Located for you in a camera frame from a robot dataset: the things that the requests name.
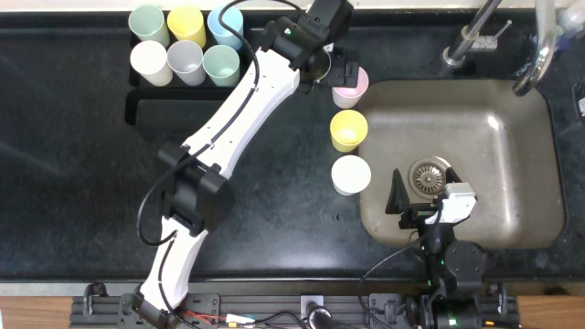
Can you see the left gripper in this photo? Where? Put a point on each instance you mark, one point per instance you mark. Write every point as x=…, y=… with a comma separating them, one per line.
x=346, y=68

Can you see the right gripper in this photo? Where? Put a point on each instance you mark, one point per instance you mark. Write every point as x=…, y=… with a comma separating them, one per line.
x=418, y=217

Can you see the pink cup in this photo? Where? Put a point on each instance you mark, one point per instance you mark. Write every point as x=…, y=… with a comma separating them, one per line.
x=349, y=97

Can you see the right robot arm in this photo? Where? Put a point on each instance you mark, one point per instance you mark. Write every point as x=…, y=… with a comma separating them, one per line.
x=461, y=265

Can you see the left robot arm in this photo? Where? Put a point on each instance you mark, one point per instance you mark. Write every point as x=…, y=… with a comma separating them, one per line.
x=256, y=100

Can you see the yellow cup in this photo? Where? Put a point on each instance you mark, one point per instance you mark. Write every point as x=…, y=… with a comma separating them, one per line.
x=185, y=23
x=348, y=130

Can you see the steel sink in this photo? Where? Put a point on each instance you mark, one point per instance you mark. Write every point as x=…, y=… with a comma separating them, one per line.
x=493, y=183

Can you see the blue cup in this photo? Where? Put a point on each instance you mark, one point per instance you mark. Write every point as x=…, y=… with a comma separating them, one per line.
x=234, y=23

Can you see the green cup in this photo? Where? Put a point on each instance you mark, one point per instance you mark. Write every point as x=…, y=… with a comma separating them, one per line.
x=221, y=61
x=146, y=23

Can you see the steel tap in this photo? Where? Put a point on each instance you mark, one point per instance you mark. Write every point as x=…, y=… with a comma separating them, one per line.
x=471, y=32

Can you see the grey cup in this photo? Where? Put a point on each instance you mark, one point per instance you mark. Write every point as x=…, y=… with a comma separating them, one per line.
x=185, y=57

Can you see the black tray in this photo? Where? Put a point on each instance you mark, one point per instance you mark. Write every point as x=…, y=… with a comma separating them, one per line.
x=173, y=112

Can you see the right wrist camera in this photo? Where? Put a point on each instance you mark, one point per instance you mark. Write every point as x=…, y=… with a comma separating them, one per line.
x=457, y=203

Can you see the mounting rail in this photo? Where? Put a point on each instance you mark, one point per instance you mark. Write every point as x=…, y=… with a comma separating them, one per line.
x=256, y=304

